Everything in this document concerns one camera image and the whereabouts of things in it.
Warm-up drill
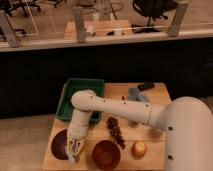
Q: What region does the yellow striped gripper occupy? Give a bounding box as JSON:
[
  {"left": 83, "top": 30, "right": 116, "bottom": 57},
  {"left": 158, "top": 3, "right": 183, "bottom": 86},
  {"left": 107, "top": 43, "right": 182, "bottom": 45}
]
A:
[{"left": 66, "top": 139, "right": 83, "bottom": 163}]

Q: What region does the white towel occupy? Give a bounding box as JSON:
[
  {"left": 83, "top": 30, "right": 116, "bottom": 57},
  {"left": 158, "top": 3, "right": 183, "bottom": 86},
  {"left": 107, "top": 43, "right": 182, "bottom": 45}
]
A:
[{"left": 68, "top": 155, "right": 76, "bottom": 163}]

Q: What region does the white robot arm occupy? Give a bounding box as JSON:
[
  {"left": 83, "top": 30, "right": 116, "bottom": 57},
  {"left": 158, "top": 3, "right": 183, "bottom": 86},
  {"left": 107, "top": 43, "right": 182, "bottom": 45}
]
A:
[{"left": 68, "top": 90, "right": 213, "bottom": 171}]

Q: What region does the brown wooden bowl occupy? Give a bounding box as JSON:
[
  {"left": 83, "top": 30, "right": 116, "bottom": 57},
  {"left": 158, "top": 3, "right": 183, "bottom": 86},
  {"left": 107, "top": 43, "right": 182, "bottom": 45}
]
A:
[{"left": 92, "top": 140, "right": 121, "bottom": 171}]

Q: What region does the green plastic tray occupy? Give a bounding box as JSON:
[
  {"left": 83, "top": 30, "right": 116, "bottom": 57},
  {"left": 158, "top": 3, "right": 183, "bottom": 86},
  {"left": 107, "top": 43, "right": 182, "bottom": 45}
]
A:
[{"left": 56, "top": 78, "right": 105, "bottom": 122}]

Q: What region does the wooden board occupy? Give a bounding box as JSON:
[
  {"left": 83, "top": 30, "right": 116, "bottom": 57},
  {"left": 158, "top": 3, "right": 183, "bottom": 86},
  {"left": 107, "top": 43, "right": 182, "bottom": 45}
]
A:
[{"left": 42, "top": 82, "right": 173, "bottom": 171}]

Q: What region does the bunch of dark grapes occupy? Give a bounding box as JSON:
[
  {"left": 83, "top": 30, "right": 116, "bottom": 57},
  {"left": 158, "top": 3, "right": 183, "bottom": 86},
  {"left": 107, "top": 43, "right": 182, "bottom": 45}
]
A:
[{"left": 107, "top": 117, "right": 126, "bottom": 149}]

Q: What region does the black rectangular object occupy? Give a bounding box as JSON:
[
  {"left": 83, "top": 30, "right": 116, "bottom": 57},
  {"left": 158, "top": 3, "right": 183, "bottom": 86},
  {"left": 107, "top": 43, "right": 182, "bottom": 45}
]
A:
[{"left": 137, "top": 82, "right": 155, "bottom": 91}]

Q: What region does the black office chair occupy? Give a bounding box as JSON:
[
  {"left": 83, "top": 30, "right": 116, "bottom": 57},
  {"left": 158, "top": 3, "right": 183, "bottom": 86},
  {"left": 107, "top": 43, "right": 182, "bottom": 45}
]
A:
[{"left": 132, "top": 0, "right": 178, "bottom": 25}]

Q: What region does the middle grey post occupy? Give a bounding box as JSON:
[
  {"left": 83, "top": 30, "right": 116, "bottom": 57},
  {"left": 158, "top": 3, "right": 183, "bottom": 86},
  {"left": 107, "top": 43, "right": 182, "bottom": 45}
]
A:
[{"left": 73, "top": 6, "right": 86, "bottom": 43}]

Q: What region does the grey post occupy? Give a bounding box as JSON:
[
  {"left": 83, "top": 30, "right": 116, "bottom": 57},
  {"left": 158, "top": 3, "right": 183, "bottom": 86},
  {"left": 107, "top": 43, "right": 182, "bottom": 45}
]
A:
[
  {"left": 167, "top": 0, "right": 189, "bottom": 37},
  {"left": 73, "top": 6, "right": 86, "bottom": 43},
  {"left": 0, "top": 11, "right": 19, "bottom": 48}
]

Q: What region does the left grey post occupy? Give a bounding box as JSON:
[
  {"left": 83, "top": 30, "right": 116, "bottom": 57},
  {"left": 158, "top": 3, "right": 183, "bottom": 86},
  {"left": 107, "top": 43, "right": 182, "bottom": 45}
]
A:
[{"left": 0, "top": 11, "right": 19, "bottom": 48}]

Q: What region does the right grey post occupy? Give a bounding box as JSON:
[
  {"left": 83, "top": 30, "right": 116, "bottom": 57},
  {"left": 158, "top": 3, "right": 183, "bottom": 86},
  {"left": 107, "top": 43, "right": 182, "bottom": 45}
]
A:
[{"left": 167, "top": 0, "right": 189, "bottom": 37}]

